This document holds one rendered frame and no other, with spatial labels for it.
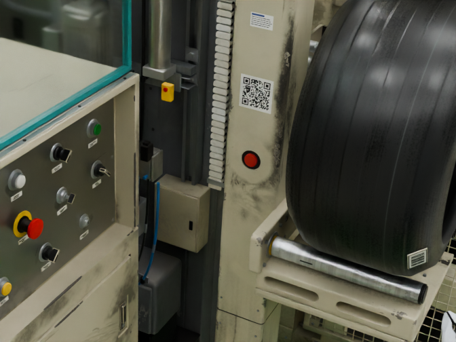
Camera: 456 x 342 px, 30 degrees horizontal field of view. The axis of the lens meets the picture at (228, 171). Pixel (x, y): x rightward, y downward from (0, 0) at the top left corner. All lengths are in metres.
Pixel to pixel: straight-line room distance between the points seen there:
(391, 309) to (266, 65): 0.56
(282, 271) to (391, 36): 0.59
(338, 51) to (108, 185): 0.59
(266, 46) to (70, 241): 0.57
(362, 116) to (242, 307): 0.74
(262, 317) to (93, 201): 0.53
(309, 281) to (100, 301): 0.45
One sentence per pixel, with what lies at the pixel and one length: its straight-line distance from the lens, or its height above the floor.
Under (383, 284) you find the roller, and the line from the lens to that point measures 1.80.
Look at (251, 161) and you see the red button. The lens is 1.86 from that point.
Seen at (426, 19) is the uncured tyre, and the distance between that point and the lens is 1.61.
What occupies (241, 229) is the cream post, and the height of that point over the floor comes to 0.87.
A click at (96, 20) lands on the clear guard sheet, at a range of 1.62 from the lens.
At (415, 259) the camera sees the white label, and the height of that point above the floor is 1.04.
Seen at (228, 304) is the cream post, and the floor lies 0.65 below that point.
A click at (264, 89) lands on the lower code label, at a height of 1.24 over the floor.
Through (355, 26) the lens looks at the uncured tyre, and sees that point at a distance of 1.60.
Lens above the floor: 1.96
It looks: 30 degrees down
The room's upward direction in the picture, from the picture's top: 4 degrees clockwise
